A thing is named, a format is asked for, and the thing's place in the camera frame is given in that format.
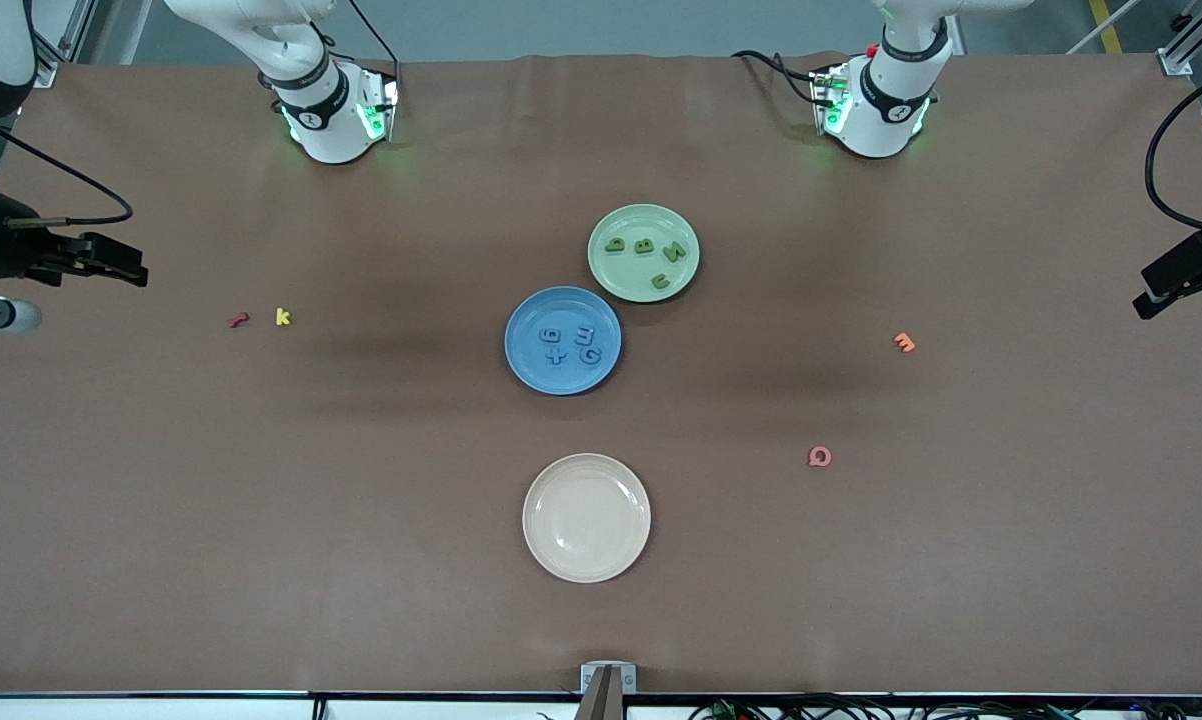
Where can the aluminium frame profile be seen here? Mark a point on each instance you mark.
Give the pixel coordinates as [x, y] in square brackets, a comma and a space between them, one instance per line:
[1176, 62]
[61, 50]

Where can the green foam lowercase b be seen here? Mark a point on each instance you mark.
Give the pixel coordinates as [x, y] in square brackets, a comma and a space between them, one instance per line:
[616, 250]

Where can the silver camera mount bracket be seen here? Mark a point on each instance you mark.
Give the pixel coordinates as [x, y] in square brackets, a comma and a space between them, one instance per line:
[608, 690]

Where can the orange foam digit three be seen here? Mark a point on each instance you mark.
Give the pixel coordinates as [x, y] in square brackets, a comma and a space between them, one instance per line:
[904, 347]

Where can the blue foam plus sign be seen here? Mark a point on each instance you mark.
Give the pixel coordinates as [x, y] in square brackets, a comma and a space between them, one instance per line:
[555, 355]

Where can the green foam capital B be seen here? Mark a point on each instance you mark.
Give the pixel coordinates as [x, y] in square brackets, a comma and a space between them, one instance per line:
[644, 246]

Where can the blue plate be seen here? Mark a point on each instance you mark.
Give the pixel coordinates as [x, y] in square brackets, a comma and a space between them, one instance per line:
[562, 380]

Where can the blue foam digit six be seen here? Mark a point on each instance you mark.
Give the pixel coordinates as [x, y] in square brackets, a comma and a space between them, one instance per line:
[543, 336]

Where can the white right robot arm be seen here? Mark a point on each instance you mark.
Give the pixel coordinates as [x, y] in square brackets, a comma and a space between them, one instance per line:
[321, 110]

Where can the green foam lowercase n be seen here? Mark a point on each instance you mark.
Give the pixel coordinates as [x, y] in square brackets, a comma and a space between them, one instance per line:
[653, 282]

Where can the brown table cover sheet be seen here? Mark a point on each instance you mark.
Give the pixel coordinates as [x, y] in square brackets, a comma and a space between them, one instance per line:
[261, 560]

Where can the green foam capital N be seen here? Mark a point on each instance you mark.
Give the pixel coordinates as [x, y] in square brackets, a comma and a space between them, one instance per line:
[674, 252]

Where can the blue foam digit three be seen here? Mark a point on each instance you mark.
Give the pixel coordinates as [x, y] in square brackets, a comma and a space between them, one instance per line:
[586, 335]

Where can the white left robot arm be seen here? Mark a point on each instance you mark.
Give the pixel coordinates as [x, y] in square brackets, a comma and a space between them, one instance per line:
[891, 100]

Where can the cream plate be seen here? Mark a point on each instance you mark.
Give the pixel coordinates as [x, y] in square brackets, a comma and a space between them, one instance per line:
[586, 518]

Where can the light green plate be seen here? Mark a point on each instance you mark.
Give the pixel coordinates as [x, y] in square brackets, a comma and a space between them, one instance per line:
[643, 268]

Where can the pink foam letter Q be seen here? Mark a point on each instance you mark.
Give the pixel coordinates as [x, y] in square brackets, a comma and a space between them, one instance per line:
[811, 458]

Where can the blue foam letter G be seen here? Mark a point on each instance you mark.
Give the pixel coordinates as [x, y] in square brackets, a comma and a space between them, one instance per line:
[583, 355]

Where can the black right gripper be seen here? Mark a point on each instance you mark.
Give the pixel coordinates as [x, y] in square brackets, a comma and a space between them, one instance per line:
[9, 250]

